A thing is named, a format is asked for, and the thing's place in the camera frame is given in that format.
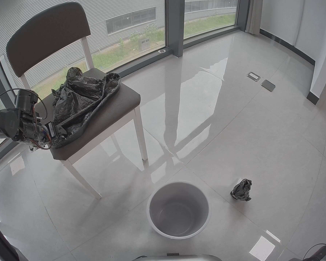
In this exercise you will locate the black plastic bag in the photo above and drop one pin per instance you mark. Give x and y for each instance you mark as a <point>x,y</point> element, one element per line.
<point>81,102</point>

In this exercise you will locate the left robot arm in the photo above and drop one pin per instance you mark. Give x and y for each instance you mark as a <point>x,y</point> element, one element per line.
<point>5,121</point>

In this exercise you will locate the black plastic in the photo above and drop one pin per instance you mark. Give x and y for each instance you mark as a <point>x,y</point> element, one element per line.
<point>241,191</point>

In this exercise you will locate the window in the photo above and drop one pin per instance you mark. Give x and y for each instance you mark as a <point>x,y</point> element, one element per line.
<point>173,18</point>

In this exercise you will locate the grey seat white chair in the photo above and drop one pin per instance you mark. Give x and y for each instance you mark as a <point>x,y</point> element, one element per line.
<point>103,110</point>

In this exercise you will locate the white trash bin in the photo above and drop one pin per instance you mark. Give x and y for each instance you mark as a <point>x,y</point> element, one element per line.
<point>179,213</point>

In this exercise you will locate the beige curtain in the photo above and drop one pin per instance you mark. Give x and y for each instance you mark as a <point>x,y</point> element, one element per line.
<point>254,7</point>

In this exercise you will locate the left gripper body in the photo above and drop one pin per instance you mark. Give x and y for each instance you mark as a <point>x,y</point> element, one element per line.
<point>50,132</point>

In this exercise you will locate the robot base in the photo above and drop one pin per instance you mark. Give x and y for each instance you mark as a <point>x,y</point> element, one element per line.
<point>176,257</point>

